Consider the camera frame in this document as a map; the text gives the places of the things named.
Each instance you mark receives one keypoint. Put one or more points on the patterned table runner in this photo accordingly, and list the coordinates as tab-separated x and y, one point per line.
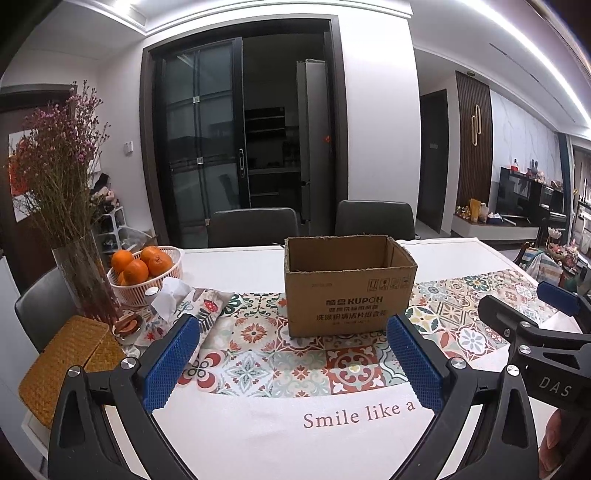
277	360

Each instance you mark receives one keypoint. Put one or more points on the white plastic fruit basket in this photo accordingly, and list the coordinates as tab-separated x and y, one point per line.
134	293

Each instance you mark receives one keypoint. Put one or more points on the white shoe rack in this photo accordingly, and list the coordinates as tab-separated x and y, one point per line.
111	226

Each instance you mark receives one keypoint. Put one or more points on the orange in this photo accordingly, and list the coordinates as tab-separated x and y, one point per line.
124	261
136	272
161	266
152	254

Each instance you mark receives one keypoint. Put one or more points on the small wooden dish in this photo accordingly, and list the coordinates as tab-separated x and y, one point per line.
127	325

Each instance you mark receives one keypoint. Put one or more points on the black television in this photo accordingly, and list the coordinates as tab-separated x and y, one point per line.
521	191

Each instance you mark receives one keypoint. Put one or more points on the glass vase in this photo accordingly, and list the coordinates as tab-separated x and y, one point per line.
87	286

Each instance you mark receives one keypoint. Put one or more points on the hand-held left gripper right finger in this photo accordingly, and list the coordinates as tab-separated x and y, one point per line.
415	364

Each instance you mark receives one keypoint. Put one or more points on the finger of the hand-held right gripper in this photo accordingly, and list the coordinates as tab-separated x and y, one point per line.
558	297
498	314

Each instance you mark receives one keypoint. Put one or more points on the grey dining chair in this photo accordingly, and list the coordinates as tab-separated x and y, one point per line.
254	228
39	304
374	219

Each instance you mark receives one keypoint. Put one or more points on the dark room door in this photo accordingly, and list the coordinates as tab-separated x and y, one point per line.
434	161

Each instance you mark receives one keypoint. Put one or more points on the woven straw mat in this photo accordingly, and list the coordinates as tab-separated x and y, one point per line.
64	364

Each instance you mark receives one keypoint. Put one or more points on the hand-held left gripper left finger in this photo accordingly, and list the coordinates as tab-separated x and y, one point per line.
171	364

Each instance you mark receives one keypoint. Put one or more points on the person's right hand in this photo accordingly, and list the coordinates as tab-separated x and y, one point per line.
554	434

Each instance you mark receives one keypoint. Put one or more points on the brown cardboard box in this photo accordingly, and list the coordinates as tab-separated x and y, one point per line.
346	295

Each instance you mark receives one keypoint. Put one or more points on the dried pink flower bouquet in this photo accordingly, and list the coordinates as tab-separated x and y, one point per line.
60	152

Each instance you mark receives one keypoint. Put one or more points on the white television cabinet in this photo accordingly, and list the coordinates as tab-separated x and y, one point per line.
489	228

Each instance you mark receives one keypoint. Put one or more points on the silver refrigerator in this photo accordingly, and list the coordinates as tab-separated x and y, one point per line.
311	138

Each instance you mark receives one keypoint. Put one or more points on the floral fabric tissue cover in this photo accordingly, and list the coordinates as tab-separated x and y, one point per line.
207	304

